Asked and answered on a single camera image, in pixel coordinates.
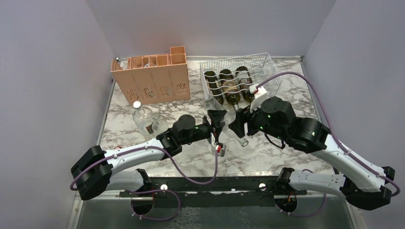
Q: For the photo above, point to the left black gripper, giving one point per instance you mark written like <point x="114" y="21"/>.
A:
<point x="216" y="117"/>

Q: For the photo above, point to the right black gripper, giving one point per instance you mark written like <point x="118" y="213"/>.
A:
<point x="242" y="116"/>

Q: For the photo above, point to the green wine bottle silver neck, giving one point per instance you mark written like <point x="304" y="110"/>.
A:
<point x="229" y="87"/>

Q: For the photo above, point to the green Primitivo wine bottle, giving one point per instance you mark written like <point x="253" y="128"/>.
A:
<point x="244" y="81"/>

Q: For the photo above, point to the small clear glass bottle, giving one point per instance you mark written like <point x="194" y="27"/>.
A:
<point x="158" y="125"/>

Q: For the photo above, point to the clear bottle silver cap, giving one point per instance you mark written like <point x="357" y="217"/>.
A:
<point x="142" y="117"/>

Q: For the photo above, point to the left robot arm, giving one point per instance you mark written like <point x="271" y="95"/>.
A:
<point x="101" y="170"/>

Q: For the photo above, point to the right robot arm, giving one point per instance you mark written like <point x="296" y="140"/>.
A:
<point x="361" y="183"/>

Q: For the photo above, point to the peach plastic crate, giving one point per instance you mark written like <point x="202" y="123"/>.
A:
<point x="156" y="78"/>

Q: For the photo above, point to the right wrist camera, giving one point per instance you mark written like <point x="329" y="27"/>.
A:
<point x="260" y="95"/>

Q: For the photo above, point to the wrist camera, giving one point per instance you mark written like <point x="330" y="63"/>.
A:
<point x="217" y="148"/>
<point x="260" y="95"/>

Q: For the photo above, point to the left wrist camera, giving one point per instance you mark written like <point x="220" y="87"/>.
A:
<point x="217" y="148"/>

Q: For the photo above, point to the white wire wine rack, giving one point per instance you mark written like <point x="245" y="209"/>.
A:
<point x="232" y="63"/>

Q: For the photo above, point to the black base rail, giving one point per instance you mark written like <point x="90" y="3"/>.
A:
<point x="170" y="192"/>

